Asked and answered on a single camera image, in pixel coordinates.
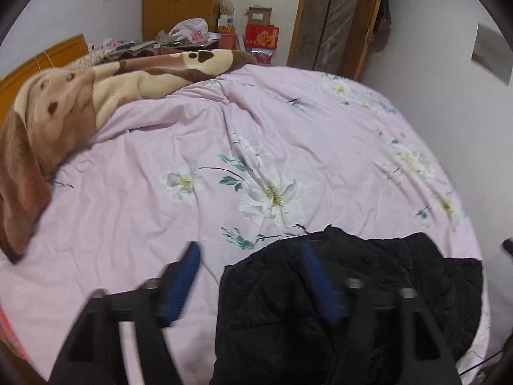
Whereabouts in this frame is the red gift box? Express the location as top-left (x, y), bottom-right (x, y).
top-left (244, 24), bottom-right (280, 51)

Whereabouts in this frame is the wooden headboard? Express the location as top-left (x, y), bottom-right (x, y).
top-left (0, 34), bottom-right (89, 129)

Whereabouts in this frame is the bed with pink floral sheet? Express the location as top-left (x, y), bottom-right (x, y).
top-left (0, 64), bottom-right (492, 385)

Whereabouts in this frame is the black cable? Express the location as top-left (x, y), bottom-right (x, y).
top-left (459, 349), bottom-right (506, 375)

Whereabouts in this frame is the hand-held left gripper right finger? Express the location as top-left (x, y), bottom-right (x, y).
top-left (302, 243), bottom-right (461, 385)

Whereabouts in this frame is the black padded jacket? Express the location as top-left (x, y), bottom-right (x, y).
top-left (210, 225), bottom-right (484, 385)

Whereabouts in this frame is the white plastic bag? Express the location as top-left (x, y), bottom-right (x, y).
top-left (168, 18), bottom-right (209, 45)

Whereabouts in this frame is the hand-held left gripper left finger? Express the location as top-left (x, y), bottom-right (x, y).
top-left (48, 242), bottom-right (201, 385)

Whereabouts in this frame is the pink storage box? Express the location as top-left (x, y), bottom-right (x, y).
top-left (218, 33), bottom-right (241, 51)

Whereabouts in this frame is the orange wooden wardrobe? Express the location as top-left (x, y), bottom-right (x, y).
top-left (143, 0), bottom-right (227, 43)

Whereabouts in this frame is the brown plush printed blanket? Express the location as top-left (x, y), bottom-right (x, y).
top-left (0, 48), bottom-right (257, 265)

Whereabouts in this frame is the brown cardboard box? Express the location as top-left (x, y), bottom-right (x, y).
top-left (244, 7), bottom-right (273, 27)

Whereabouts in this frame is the pile of assorted clutter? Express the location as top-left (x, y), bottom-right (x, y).
top-left (90, 38), bottom-right (169, 55)

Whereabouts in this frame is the red printed cloth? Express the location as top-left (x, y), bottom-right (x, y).
top-left (0, 307), bottom-right (27, 364)

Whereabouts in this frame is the wooden door with grey cover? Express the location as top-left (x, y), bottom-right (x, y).
top-left (286, 0), bottom-right (387, 83)

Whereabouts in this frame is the dark hanging bag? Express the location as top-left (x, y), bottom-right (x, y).
top-left (377, 0), bottom-right (394, 33)

